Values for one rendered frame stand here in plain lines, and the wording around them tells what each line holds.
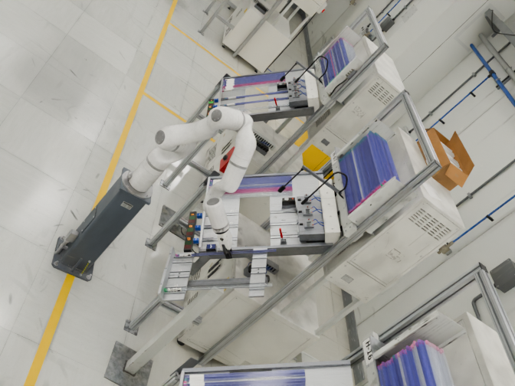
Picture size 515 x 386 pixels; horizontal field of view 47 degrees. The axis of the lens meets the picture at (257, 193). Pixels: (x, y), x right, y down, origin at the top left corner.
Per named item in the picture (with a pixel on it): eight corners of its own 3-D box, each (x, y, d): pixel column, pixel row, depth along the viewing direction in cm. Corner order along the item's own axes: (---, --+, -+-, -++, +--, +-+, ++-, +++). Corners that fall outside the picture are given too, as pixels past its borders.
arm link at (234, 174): (221, 152, 280) (197, 207, 287) (234, 165, 267) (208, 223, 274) (237, 156, 285) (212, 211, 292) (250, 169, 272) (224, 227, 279)
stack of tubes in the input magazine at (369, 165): (348, 213, 301) (386, 180, 289) (338, 159, 343) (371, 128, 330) (365, 225, 306) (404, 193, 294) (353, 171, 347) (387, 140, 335)
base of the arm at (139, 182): (119, 188, 307) (139, 165, 298) (123, 166, 322) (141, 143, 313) (151, 204, 316) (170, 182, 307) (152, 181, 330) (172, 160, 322)
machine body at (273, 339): (171, 345, 357) (234, 289, 329) (184, 266, 414) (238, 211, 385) (254, 387, 381) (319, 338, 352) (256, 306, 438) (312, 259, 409)
